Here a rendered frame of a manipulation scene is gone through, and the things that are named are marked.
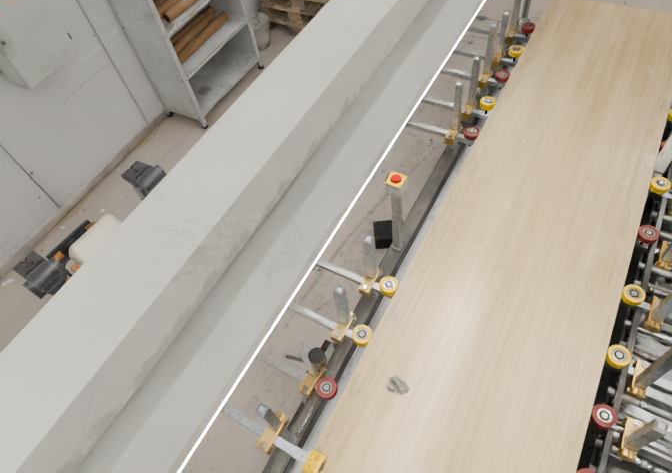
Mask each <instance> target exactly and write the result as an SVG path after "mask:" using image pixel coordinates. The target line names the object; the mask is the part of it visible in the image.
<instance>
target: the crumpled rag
mask: <svg viewBox="0 0 672 473"><path fill-rule="evenodd" d="M389 382H390V383H389V384H387V385H386V388H387V389H388V391H389V392H391V393H392V394H394V395H395V394H396V393H399V394H400V395H403V394H404V393H406V394H408V391H409V390H410V389H409V388H408V386H407V384H406V382H405V381H401V380H400V379H399V377H398V376H396V375H393V376H391V377H389Z"/></svg>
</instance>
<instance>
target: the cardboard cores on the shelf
mask: <svg viewBox="0 0 672 473"><path fill-rule="evenodd" d="M196 1H198V0H153V3H154V5H155V7H156V9H157V12H158V14H159V16H160V18H161V19H162V18H164V20H165V21H166V22H168V23H170V22H171V21H173V20H174V19H175V18H176V17H178V16H179V15H180V14H181V13H183V12H184V11H185V10H186V9H188V8H189V7H190V6H191V5H193V4H194V3H195V2H196ZM213 14H215V10H214V8H213V7H211V6H209V7H208V8H207V9H205V10H204V11H203V12H202V13H201V14H199V15H198V16H197V17H196V18H195V19H193V20H192V21H191V22H190V23H188V24H187V25H186V26H185V27H184V28H182V29H181V30H180V31H179V32H178V33H176V34H175V35H174V36H173V37H171V38H170V41H171V43H172V46H173V48H174V50H175V52H176V55H177V57H178V59H179V61H180V64H182V63H183V62H184V61H185V60H186V59H187V58H188V57H190V56H191V55H192V54H193V53H194V52H195V51H196V50H197V49H198V48H199V47H200V46H201V45H202V44H203V43H204V42H205V41H206V40H207V39H208V38H209V37H210V36H211V35H212V34H213V33H214V32H215V31H217V30H218V29H219V28H220V27H221V26H222V25H223V24H224V23H225V22H226V21H227V20H228V19H229V17H228V15H227V13H225V12H221V13H220V14H219V15H218V16H217V17H216V18H215V16H214V15H213Z"/></svg>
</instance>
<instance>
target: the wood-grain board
mask: <svg viewBox="0 0 672 473"><path fill-rule="evenodd" d="M671 101H672V13H671V12H665V11H658V10H652V9H646V8H639V7H633V6H627V5H620V4H614V3H607V2H601V1H595V0H550V1H549V3H548V5H547V7H546V9H545V10H544V12H543V14H542V16H541V18H540V20H539V22H538V24H537V26H536V27H535V29H534V31H533V33H532V35H531V37H530V39H529V41H528V43H527V45H526V46H525V48H524V50H523V52H522V54H521V56H520V58H519V60H518V62H517V63H516V65H515V67H514V69H513V71H512V73H511V75H510V77H509V79H508V80H507V82H506V84H505V86H504V88H503V90H502V92H501V94H500V96H499V97H498V99H497V101H496V103H495V105H494V107H493V109H492V111H491V113H490V114H489V116H488V118H487V120H486V122H485V124H484V126H483V128H482V130H481V131H480V133H479V135H478V137H477V139H476V141H475V143H474V145H473V147H472V149H471V150H470V152H469V154H468V156H467V158H466V160H465V162H464V164H463V166H462V167H461V169H460V171H459V173H458V175H457V177H456V179H455V181H454V183H453V184H452V186H451V188H450V190H449V192H448V194H447V196H446V198H445V200H444V201H443V203H442V205H441V207H440V209H439V211H438V213H437V215H436V217H435V218H434V220H433V222H432V224H431V226H430V228H429V230H428V232H427V234H426V235H425V237H424V239H423V241H422V243H421V245H420V247H419V249H418V251H417V252H416V254H415V256H414V258H413V260H412V262H411V264H410V266H409V268H408V270H407V271H406V273H405V275H404V277H403V279H402V281H401V283H400V285H399V287H398V288H397V290H396V292H395V294H394V296H393V298H392V300H391V302H390V304H389V305H388V307H387V309H386V311H385V313H384V315H383V317H382V319H381V321H380V322H379V324H378V326H377V328H376V330H375V332H374V334H373V336H372V338H371V339H370V341H369V343H368V345H367V347H366V349H365V351H364V353H363V355H362V356H361V358H360V360H359V362H358V364H357V366H356V368H355V370H354V372H353V374H352V375H351V377H350V379H349V381H348V383H347V385H346V387H345V389H344V391H343V392H342V394H341V396H340V398H339V400H338V402H337V404H336V406H335V408H334V409H333V411H332V413H331V415H330V417H329V419H328V421H327V423H326V425H325V426H324V428H323V430H322V432H321V434H320V436H319V438H318V440H317V442H316V443H315V445H314V447H313V449H315V450H317V451H318V452H320V453H322V454H323V455H325V456H326V457H327V461H326V464H325V467H324V469H323V471H322V473H576V470H577V466H578V462H579V458H580V454H581V450H582V447H583V443H584V439H585V435H586V431H587V427H588V423H589V419H590V416H591V412H592V408H593V404H594V400H595V396H596V392H597V388H598V384H599V381H600V377H601V373H602V369H603V365H604V361H605V357H606V353H607V349H608V346H609V342H610V338H611V334H612V330H613V326H614V322H615V318H616V314H617V311H618V307H619V303H620V299H621V295H622V291H623V287H624V283H625V279H626V276H627V272H628V268H629V264H630V260H631V256H632V252H633V248H634V245H635V241H636V237H637V233H638V229H639V225H640V221H641V217H642V213H643V210H644V206H645V202H646V198H647V194H648V190H649V186H650V182H651V178H652V175H653V171H654V164H655V160H656V159H657V155H658V151H659V147H660V143H661V140H662V136H663V132H664V128H665V124H666V120H667V116H668V112H669V108H670V105H671ZM393 375H396V376H398V377H399V379H400V380H401V381H405V382H406V384H407V386H408V388H409V389H410V390H409V391H408V394H406V393H404V394H403V395H400V394H399V393H396V394H395V395H394V394H392V393H391V392H389V391H388V389H387V388H386V385H387V384H389V383H390V382H389V377H391V376H393Z"/></svg>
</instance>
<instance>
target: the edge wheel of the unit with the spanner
mask: <svg viewBox="0 0 672 473"><path fill-rule="evenodd" d="M337 391H338V388H337V384H336V382H335V381H334V380H333V379H332V378H330V377H324V378H321V379H320V380H319V381H318V382H317V385H316V392H317V394H318V396H319V397H320V398H321V399H323V400H331V399H333V398H334V397H335V396H336V394H337Z"/></svg>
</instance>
